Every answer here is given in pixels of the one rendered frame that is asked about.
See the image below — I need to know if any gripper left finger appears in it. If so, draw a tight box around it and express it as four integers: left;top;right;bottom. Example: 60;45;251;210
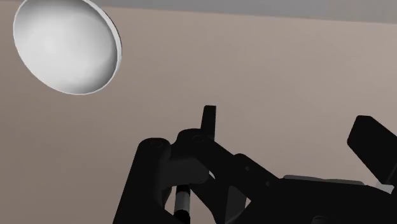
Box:
113;104;280;224

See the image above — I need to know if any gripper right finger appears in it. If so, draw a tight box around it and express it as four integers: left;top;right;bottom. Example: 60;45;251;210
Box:
346;115;397;196

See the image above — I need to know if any white bowl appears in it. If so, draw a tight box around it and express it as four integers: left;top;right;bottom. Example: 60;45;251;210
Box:
13;0;123;95

